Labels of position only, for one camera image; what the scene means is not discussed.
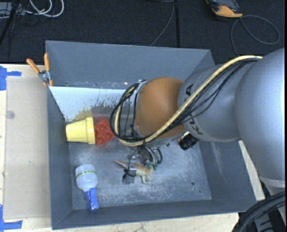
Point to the tan toy dinosaur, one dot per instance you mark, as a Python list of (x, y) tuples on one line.
[(144, 171)]

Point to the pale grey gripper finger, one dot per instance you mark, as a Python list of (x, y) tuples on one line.
[(131, 173), (130, 164)]

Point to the yellow plastic cup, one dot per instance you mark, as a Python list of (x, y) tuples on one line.
[(79, 130)]

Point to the grey metal bin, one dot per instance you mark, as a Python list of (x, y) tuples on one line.
[(172, 190)]

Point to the black cylinder on white bracket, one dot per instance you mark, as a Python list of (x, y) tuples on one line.
[(188, 142)]

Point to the white spray bottle blue nozzle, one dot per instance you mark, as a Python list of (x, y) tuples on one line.
[(86, 178)]

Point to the red toy building block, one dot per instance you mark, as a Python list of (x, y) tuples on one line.
[(104, 133)]

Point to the brown cardboard board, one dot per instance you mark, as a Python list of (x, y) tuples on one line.
[(25, 141)]

